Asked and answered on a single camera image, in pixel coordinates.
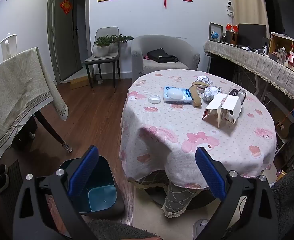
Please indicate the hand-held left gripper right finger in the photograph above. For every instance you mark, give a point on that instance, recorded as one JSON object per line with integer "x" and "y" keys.
{"x": 209, "y": 177}

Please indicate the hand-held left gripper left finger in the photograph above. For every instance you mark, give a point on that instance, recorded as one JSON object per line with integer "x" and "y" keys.
{"x": 85, "y": 170}

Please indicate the dark blue trash bin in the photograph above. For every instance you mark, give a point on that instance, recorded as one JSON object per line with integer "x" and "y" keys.
{"x": 104, "y": 197}

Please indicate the black packet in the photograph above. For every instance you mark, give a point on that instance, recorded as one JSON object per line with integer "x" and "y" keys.
{"x": 237, "y": 93}

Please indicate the brown cardboard strip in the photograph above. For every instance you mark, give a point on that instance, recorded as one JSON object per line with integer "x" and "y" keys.
{"x": 196, "y": 97}

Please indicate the white paper ball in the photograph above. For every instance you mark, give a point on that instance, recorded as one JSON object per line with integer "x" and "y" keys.
{"x": 212, "y": 92}
{"x": 203, "y": 79}

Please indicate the blue wet wipe packet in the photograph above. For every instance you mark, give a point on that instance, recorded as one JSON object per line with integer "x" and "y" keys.
{"x": 168, "y": 99}

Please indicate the white round lid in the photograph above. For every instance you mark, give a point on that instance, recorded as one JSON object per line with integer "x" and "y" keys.
{"x": 154, "y": 98}

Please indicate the beige lattice under cloth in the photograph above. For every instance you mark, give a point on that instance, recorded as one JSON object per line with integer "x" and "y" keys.
{"x": 177, "y": 197}

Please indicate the grey slipper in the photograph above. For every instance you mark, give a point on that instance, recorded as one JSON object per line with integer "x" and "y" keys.
{"x": 200, "y": 227}

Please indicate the pink printed tablecloth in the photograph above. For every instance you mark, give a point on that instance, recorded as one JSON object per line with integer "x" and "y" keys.
{"x": 177, "y": 135}

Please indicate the dark wooden table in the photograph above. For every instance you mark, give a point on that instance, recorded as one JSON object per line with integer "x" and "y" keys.
{"x": 49, "y": 127}

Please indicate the black floor mat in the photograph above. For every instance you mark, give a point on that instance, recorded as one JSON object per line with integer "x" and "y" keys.
{"x": 14, "y": 180}

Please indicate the open cardboard box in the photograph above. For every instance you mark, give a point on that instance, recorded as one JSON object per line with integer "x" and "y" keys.
{"x": 282, "y": 41}

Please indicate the beige fringed desk cloth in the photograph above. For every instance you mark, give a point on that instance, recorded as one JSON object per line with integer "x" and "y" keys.
{"x": 249, "y": 57}

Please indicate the dark shoe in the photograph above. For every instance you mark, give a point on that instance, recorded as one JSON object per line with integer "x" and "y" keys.
{"x": 1, "y": 183}
{"x": 1, "y": 170}

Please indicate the flat cardboard piece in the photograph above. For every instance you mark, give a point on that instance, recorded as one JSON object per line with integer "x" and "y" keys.
{"x": 79, "y": 83}

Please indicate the black monitor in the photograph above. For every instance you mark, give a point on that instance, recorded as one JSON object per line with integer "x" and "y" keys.
{"x": 252, "y": 33}

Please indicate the brown wooden box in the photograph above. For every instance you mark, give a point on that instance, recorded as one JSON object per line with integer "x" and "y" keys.
{"x": 231, "y": 37}

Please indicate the beige tablecloth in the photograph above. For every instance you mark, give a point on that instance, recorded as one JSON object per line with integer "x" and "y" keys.
{"x": 11, "y": 92}

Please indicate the small red flags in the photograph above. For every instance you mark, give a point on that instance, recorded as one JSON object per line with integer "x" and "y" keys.
{"x": 231, "y": 27}

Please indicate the grey chair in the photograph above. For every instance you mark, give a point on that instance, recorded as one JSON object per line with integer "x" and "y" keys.
{"x": 104, "y": 57}

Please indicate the small blue globe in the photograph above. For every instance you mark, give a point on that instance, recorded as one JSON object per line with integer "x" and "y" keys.
{"x": 215, "y": 35}

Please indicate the framed picture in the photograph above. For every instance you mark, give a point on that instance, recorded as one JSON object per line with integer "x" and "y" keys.
{"x": 218, "y": 27}

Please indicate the potted plant white pot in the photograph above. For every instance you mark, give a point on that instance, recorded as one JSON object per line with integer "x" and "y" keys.
{"x": 100, "y": 47}
{"x": 118, "y": 40}

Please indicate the grey armchair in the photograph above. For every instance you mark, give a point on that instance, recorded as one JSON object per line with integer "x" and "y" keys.
{"x": 187, "y": 55}

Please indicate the beige curtain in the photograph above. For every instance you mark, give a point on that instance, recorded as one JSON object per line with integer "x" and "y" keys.
{"x": 247, "y": 2}

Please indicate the pink cloth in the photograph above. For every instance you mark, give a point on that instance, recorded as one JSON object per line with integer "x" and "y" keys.
{"x": 146, "y": 58}

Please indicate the grey door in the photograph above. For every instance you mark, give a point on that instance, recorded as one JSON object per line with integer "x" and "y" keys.
{"x": 64, "y": 42}

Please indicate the black bag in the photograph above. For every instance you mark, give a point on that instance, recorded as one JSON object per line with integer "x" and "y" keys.
{"x": 162, "y": 55}

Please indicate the white kettle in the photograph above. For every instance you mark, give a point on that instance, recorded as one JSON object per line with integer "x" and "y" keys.
{"x": 9, "y": 47}

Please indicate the red door decoration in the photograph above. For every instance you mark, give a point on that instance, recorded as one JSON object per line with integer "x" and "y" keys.
{"x": 65, "y": 6}

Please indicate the white security camera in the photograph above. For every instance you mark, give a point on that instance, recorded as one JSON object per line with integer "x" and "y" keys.
{"x": 229, "y": 6}

